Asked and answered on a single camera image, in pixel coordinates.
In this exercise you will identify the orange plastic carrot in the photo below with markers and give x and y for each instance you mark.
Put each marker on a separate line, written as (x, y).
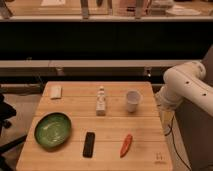
(126, 145)

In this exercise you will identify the white sponge block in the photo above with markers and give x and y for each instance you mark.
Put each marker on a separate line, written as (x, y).
(56, 92)

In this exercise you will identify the white glue bottle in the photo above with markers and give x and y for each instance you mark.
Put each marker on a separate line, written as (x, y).
(101, 102)

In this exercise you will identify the white paper cup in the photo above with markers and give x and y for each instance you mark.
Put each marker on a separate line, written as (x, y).
(133, 98)

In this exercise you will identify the green ceramic bowl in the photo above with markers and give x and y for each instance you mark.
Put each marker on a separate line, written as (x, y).
(53, 130)

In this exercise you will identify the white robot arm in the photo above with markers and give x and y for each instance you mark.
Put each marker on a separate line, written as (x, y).
(186, 81)

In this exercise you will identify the black remote control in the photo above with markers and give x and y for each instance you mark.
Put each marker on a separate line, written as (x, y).
(89, 144)

